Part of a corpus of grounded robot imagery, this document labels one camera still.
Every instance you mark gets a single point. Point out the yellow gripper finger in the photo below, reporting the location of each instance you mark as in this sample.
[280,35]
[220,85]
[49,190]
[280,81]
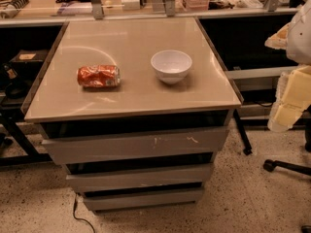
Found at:
[293,97]

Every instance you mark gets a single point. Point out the grey drawer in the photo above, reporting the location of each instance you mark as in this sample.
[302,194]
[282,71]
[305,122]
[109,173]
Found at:
[135,145]
[146,199]
[199,173]

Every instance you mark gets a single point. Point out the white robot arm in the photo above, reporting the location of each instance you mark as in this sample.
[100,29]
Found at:
[295,37]

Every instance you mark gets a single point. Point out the grey drawer cabinet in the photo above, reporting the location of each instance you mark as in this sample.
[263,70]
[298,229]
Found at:
[62,108]

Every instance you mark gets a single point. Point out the grey bottom drawer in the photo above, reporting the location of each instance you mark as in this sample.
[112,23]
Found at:
[146,199]

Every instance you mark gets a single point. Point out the grey top drawer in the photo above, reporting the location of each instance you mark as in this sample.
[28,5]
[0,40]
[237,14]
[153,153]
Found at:
[135,145]

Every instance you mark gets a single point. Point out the black office chair base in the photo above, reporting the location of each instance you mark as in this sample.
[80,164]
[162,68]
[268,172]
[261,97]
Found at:
[270,165]

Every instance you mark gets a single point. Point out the white bowl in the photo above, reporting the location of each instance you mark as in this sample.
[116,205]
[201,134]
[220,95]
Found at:
[171,66]

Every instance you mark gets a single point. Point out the crushed orange soda can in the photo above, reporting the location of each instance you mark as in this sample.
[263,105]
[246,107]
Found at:
[99,76]

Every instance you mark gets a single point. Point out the black box with label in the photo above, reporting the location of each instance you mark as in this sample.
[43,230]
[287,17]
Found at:
[30,57]

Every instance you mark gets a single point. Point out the long wooden workbench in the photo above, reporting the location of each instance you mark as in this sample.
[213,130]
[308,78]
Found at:
[54,12]

